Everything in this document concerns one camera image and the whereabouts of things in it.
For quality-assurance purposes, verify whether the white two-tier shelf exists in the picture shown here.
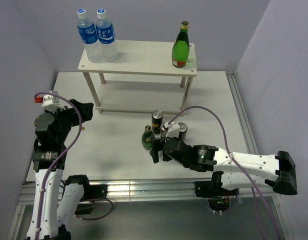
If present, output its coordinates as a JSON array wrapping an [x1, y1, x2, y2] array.
[[78, 40, 197, 114]]

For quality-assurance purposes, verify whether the tall green Perrier bottle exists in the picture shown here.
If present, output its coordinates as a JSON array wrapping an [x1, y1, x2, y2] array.
[[171, 21, 190, 68]]

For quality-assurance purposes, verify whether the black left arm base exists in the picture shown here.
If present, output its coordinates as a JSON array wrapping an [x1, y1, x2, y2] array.
[[75, 184, 108, 216]]

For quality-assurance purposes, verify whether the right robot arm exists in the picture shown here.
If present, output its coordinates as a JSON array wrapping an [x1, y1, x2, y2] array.
[[149, 137, 298, 196]]

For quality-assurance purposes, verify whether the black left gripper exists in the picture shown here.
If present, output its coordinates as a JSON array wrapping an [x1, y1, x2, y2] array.
[[45, 98, 93, 143]]

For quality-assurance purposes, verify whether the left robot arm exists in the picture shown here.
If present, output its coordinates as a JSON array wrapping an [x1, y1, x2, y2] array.
[[26, 94, 94, 240]]

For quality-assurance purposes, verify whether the right clear water bottle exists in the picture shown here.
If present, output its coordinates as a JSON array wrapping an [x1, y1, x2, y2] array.
[[95, 8, 119, 62]]

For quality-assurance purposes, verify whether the short green Perrier bottle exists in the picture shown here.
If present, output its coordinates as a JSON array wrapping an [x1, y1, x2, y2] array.
[[141, 125, 155, 151]]

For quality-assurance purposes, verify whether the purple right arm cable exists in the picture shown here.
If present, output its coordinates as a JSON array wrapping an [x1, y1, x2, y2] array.
[[167, 106, 285, 240]]

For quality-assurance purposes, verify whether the left clear water bottle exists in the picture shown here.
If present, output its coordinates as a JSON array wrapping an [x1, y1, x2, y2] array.
[[77, 8, 103, 63]]

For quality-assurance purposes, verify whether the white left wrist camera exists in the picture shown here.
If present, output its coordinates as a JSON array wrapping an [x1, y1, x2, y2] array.
[[34, 94, 65, 112]]

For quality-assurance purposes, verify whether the black yellow can rear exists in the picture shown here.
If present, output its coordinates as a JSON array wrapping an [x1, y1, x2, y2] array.
[[151, 109, 164, 135]]

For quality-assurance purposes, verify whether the clear water bottle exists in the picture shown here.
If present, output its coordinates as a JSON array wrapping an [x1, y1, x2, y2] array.
[[77, 8, 103, 63], [95, 8, 119, 62]]

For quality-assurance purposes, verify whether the black yellow can right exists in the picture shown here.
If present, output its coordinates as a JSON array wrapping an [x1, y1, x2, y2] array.
[[178, 122, 188, 142]]

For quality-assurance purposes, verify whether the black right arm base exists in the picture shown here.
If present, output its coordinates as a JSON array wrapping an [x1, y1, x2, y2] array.
[[194, 180, 239, 212]]

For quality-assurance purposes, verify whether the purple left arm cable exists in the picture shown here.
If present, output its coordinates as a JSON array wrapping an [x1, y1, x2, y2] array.
[[31, 91, 114, 240]]

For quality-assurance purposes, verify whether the aluminium frame rail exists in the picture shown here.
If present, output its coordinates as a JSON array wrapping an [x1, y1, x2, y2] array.
[[16, 178, 280, 206]]

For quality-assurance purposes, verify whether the black yellow can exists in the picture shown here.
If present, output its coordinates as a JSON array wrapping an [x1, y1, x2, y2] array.
[[178, 122, 188, 142], [151, 109, 164, 135]]

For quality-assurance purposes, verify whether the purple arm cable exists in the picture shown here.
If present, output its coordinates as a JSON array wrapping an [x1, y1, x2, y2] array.
[[31, 91, 114, 240], [167, 106, 285, 240]]

